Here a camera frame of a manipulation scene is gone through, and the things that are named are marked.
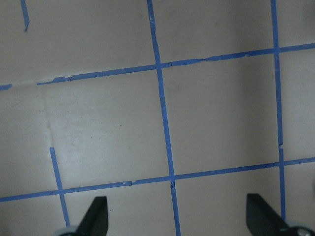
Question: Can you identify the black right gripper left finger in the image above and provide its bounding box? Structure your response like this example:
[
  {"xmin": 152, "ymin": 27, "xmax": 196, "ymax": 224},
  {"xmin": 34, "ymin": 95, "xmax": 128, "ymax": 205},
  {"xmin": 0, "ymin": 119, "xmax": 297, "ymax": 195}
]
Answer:
[{"xmin": 75, "ymin": 196, "xmax": 109, "ymax": 236}]

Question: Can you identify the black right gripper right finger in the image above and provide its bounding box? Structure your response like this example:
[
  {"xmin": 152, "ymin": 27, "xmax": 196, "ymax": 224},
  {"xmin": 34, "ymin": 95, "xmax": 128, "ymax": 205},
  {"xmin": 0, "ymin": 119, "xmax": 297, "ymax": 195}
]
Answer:
[{"xmin": 246, "ymin": 193, "xmax": 297, "ymax": 236}]

